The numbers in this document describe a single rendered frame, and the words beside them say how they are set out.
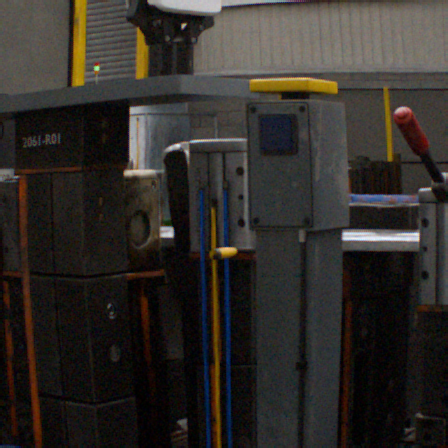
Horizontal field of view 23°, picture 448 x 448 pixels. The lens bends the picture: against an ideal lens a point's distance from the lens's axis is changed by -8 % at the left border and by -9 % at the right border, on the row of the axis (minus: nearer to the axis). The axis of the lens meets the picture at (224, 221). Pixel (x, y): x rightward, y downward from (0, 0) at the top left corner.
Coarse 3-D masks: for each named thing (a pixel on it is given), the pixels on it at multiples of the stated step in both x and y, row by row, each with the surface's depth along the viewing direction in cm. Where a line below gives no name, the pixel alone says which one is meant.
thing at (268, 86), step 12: (252, 84) 99; (264, 84) 99; (276, 84) 98; (288, 84) 97; (300, 84) 97; (312, 84) 97; (324, 84) 99; (336, 84) 101; (288, 96) 99; (300, 96) 99
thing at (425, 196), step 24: (432, 192) 107; (432, 216) 107; (432, 240) 107; (432, 264) 108; (432, 288) 108; (432, 312) 109; (432, 336) 109; (432, 360) 109; (432, 384) 109; (432, 408) 109; (432, 432) 109
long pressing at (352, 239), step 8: (168, 232) 147; (344, 232) 138; (352, 232) 138; (360, 232) 137; (368, 232) 137; (376, 232) 136; (384, 232) 136; (392, 232) 135; (400, 232) 135; (408, 232) 134; (416, 232) 134; (168, 240) 138; (344, 240) 126; (352, 240) 125; (360, 240) 124; (368, 240) 124; (376, 240) 123; (384, 240) 123; (392, 240) 122; (400, 240) 122; (408, 240) 121; (416, 240) 121; (344, 248) 126; (352, 248) 125; (360, 248) 124; (368, 248) 124; (376, 248) 123; (384, 248) 123; (392, 248) 122; (400, 248) 122; (408, 248) 121; (416, 248) 121
